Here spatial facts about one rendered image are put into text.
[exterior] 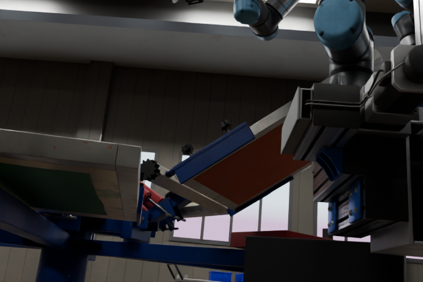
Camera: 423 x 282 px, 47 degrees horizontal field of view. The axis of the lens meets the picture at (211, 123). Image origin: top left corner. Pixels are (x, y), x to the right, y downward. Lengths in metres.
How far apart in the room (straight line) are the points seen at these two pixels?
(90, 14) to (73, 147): 4.30
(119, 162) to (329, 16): 0.66
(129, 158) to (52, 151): 0.12
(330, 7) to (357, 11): 0.07
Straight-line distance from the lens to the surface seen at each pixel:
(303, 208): 6.08
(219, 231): 5.94
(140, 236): 2.05
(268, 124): 1.63
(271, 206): 6.01
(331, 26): 1.22
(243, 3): 1.38
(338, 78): 1.32
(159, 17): 4.92
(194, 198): 1.99
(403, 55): 0.91
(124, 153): 0.80
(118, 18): 5.02
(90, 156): 0.81
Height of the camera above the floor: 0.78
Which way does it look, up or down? 18 degrees up
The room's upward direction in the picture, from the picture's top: 5 degrees clockwise
